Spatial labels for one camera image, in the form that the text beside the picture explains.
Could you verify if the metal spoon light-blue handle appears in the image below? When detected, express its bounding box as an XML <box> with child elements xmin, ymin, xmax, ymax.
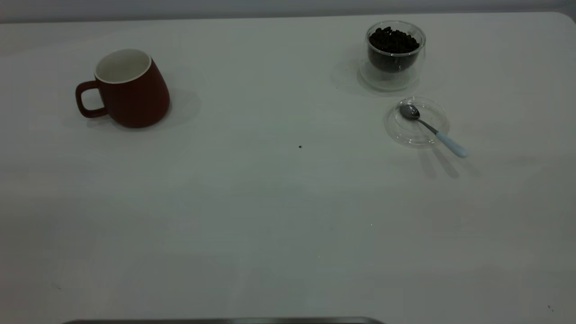
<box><xmin>399</xmin><ymin>104</ymin><xmax>469</xmax><ymax>158</ymax></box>

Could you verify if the red ceramic mug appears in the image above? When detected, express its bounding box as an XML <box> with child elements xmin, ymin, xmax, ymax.
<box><xmin>75</xmin><ymin>49</ymin><xmax>171</xmax><ymax>128</ymax></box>

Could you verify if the double-walled glass cup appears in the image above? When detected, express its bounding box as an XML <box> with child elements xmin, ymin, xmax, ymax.
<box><xmin>359</xmin><ymin>20</ymin><xmax>427</xmax><ymax>92</ymax></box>

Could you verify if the dark coffee beans pile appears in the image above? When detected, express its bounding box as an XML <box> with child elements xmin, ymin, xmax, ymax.
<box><xmin>369</xmin><ymin>27</ymin><xmax>420</xmax><ymax>72</ymax></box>

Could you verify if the clear glass saucer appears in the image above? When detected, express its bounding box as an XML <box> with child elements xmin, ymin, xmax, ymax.
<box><xmin>384</xmin><ymin>97</ymin><xmax>450</xmax><ymax>149</ymax></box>

